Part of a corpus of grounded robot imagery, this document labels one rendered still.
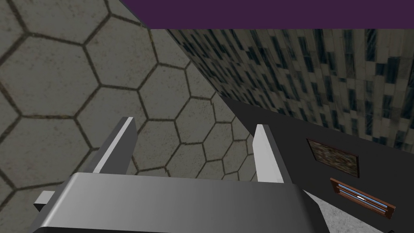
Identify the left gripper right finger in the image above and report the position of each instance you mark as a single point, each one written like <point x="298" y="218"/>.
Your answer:
<point x="267" y="158"/>

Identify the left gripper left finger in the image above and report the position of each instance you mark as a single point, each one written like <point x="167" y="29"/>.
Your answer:
<point x="117" y="149"/>

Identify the brown framed window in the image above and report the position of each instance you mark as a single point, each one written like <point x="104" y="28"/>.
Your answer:
<point x="362" y="198"/>

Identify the dark framed wall picture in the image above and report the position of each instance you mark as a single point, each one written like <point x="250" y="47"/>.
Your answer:
<point x="333" y="158"/>

